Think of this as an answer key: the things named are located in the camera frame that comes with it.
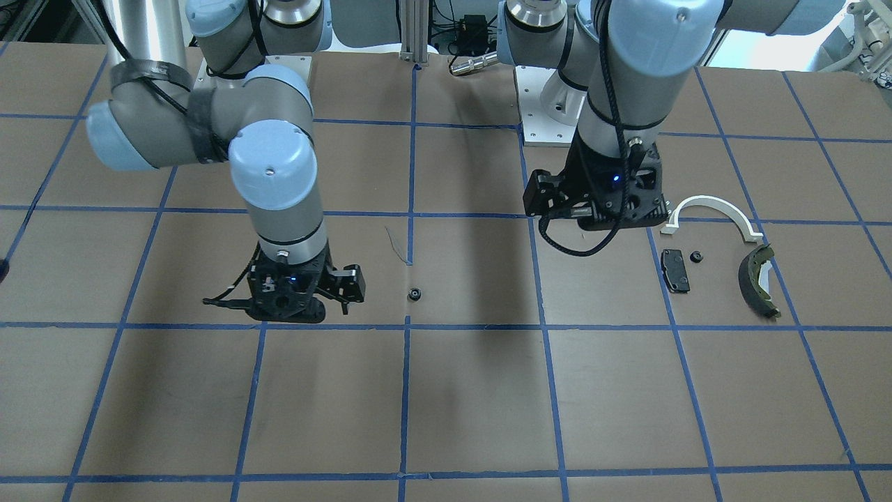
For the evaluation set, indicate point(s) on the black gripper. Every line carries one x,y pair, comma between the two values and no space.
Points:
584,171

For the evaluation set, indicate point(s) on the black brake pad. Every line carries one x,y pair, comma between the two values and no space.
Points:
674,271

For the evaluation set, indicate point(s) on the white curved plastic part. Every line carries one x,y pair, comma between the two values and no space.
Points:
747,230

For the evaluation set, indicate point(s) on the green brake shoe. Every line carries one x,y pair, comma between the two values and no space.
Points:
754,284

